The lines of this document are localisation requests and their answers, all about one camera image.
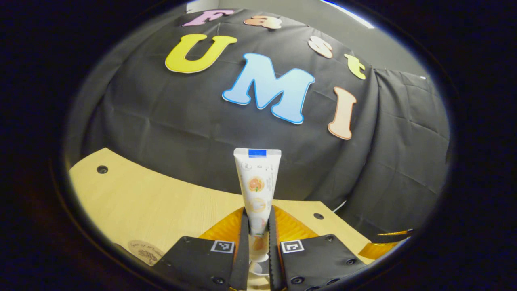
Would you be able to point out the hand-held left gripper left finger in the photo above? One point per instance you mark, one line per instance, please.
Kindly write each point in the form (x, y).
(241, 258)

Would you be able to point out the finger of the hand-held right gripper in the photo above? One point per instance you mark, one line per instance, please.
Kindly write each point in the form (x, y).
(394, 237)
(377, 249)

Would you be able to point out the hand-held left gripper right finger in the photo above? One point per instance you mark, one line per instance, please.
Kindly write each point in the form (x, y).
(275, 262)

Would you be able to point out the white toothpaste tube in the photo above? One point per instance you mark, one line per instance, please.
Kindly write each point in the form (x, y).
(258, 178)

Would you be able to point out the round cork coaster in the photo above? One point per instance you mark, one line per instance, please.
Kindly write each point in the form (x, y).
(145, 252)

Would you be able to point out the light wooden desktop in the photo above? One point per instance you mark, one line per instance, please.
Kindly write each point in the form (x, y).
(141, 202)

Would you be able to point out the black backdrop cloth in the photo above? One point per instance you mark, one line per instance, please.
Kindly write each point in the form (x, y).
(181, 121)

